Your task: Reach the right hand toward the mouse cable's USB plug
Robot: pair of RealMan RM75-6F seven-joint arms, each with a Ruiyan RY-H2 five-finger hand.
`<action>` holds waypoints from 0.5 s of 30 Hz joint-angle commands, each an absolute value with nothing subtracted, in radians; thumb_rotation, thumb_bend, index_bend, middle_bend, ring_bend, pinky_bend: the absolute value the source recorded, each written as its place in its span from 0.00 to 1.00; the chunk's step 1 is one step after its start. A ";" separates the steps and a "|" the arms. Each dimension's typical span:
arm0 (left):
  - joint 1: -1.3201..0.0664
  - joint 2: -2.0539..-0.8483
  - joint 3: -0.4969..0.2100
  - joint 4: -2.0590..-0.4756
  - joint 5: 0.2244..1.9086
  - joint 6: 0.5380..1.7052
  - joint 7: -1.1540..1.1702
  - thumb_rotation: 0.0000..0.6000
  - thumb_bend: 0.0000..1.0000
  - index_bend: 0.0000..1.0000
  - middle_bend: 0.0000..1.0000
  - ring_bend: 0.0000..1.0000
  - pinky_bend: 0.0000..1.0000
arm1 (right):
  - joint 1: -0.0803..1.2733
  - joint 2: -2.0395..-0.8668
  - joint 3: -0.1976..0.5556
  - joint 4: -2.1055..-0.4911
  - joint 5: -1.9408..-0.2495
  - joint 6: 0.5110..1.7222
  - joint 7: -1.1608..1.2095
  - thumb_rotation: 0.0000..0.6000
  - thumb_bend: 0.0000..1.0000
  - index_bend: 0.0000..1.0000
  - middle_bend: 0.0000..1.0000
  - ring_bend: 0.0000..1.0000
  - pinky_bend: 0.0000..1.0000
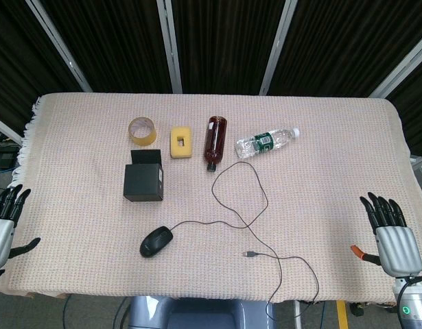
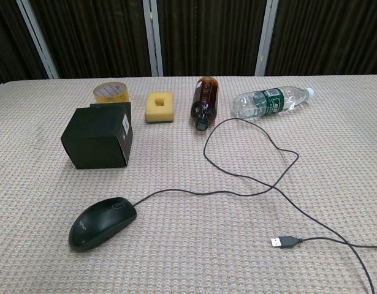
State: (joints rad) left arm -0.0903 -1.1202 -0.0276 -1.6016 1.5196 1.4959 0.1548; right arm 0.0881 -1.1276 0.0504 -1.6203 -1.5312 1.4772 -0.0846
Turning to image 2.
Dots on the brown glass bottle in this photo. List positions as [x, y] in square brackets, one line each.
[203, 104]

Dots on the yellow sponge with square hole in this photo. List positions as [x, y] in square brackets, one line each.
[159, 108]

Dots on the patterned beige tablecloth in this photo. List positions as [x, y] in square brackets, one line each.
[188, 214]

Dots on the clear plastic water bottle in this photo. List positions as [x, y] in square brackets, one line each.
[268, 102]

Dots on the black cardboard box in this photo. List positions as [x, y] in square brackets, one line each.
[93, 141]

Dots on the yellow packing tape roll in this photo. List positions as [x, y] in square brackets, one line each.
[110, 92]

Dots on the dark ribbed partition panel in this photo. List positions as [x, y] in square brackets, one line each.
[209, 36]
[93, 36]
[326, 36]
[10, 39]

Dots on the grey partition frame post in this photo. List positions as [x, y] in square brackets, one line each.
[38, 36]
[266, 36]
[153, 36]

